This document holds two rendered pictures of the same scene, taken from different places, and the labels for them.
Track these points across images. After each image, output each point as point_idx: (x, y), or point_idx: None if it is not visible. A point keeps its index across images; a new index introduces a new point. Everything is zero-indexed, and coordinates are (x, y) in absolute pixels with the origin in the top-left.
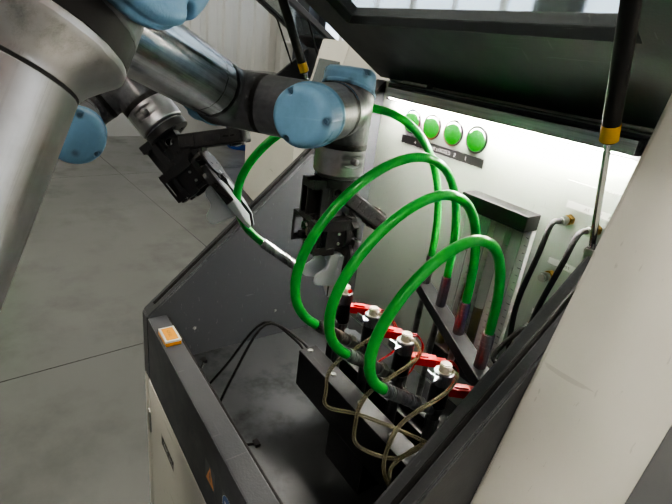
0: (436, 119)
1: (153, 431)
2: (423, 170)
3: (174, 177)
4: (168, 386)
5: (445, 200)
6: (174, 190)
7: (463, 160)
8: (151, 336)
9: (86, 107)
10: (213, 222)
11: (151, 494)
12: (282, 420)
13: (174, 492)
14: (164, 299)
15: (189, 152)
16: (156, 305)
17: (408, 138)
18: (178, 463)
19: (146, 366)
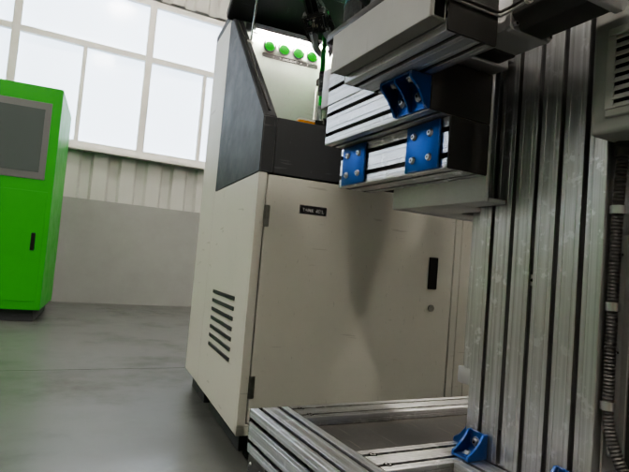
0: (287, 45)
1: (274, 220)
2: (281, 72)
3: (326, 16)
4: (323, 149)
5: (299, 86)
6: (323, 23)
7: (306, 66)
8: (287, 127)
9: None
10: (330, 47)
11: (251, 310)
12: None
13: (324, 236)
14: (273, 108)
15: (319, 7)
16: (272, 110)
17: (268, 54)
18: (336, 200)
19: (266, 164)
